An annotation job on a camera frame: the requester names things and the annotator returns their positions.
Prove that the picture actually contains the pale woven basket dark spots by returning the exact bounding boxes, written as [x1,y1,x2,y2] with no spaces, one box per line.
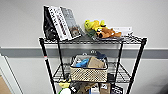
[68,53,110,84]

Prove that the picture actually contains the light blue plush toy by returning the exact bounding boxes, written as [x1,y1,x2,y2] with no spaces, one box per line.
[74,57,91,69]

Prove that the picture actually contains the dark blue shark plush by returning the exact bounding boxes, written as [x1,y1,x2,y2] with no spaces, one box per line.
[94,50,107,61]

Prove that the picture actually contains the orange brown plush toy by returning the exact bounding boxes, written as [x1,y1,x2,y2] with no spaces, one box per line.
[94,26,123,40]

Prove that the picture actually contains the grey printed box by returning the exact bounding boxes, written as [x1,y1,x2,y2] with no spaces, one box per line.
[59,6,83,39]

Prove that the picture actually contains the glossy black pouch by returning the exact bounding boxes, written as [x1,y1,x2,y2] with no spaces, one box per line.
[106,72,116,85]

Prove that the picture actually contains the yellow bowl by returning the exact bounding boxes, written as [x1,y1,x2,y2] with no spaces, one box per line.
[58,81,71,90]

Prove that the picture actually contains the tall black printed bag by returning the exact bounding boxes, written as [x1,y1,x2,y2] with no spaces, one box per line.
[70,82,81,94]

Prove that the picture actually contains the flat white box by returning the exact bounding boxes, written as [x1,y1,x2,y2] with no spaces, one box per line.
[111,26,134,37]

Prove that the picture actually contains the small blue box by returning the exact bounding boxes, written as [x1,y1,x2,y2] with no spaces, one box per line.
[89,86,101,94]

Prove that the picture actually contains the brown box white label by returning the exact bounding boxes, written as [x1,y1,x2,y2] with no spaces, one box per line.
[99,82,113,94]

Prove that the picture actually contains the green bowl white lid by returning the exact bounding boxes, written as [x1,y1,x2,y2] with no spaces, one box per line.
[59,87,73,94]

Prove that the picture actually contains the black white printed box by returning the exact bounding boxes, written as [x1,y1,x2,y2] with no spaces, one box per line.
[110,84,125,94]

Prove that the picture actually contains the small white wall fitting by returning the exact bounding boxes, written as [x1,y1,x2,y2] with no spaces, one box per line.
[89,50,98,55]

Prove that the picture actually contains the black wire shelf rack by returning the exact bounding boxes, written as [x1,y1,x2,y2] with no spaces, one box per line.
[37,34,149,94]

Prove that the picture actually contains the long grey wall band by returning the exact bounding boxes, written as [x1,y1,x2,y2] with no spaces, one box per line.
[0,46,168,59]

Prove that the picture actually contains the white door frame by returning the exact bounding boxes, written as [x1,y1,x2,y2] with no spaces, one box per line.
[0,54,25,94]

